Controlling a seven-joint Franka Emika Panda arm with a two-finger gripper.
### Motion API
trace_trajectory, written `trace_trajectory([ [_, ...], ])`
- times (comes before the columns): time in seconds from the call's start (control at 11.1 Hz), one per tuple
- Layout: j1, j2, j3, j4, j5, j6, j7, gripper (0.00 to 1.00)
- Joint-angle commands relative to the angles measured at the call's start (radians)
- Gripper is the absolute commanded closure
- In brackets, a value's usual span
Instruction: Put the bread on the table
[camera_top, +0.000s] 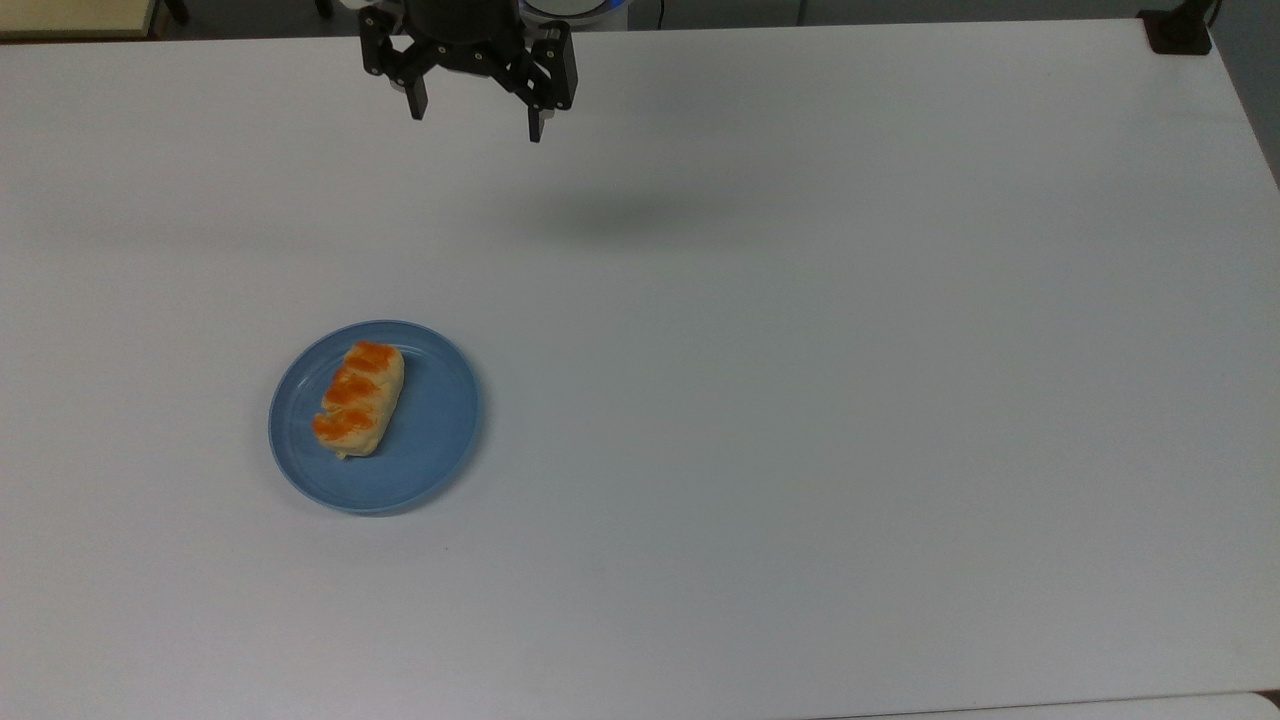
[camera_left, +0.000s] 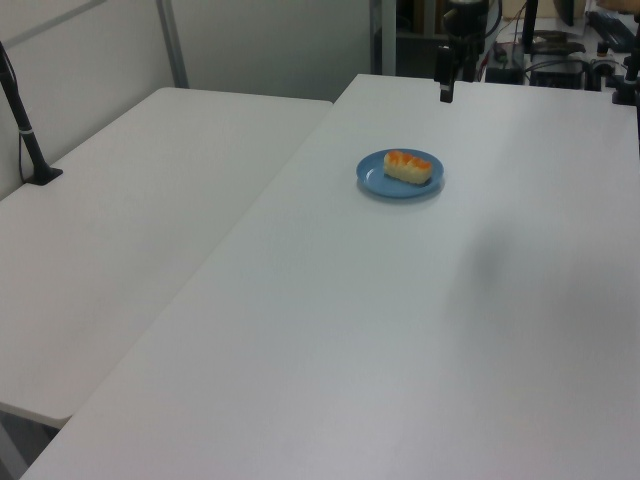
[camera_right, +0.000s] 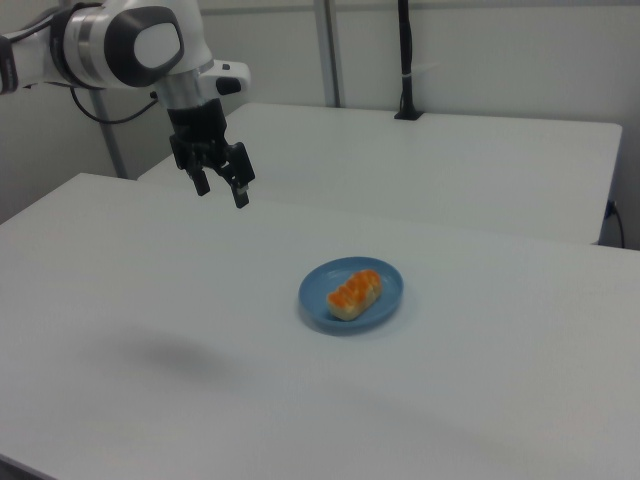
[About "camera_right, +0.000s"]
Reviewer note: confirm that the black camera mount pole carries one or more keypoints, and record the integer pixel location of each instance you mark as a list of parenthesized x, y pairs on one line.
[(407, 60)]

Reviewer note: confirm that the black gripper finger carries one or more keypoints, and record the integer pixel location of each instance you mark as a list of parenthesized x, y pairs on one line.
[(200, 180), (241, 175)]

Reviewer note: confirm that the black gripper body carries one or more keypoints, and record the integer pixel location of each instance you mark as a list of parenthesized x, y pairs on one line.
[(196, 127)]

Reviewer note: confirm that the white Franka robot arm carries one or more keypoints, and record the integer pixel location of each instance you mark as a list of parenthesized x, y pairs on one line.
[(100, 45)]

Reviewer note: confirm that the white rear table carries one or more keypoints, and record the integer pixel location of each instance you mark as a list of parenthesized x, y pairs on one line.
[(425, 170)]

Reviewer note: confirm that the blue oval plate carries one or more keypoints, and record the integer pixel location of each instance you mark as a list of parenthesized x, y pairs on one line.
[(320, 295)]

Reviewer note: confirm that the orange glazed bread loaf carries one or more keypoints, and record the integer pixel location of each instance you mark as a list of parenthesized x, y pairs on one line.
[(355, 294)]

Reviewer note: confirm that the grey partition post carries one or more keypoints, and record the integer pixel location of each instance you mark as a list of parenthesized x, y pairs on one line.
[(327, 50)]

